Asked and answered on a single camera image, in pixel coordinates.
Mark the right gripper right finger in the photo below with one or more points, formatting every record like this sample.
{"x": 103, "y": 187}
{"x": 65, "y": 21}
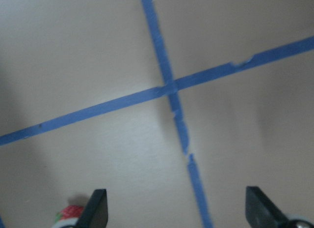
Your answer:
{"x": 261, "y": 212}

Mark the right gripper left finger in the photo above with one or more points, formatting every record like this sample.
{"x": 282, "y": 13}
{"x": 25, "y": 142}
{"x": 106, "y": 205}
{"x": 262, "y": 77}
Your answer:
{"x": 94, "y": 215}

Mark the strawberry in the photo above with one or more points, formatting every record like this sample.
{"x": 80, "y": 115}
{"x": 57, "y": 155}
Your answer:
{"x": 69, "y": 212}

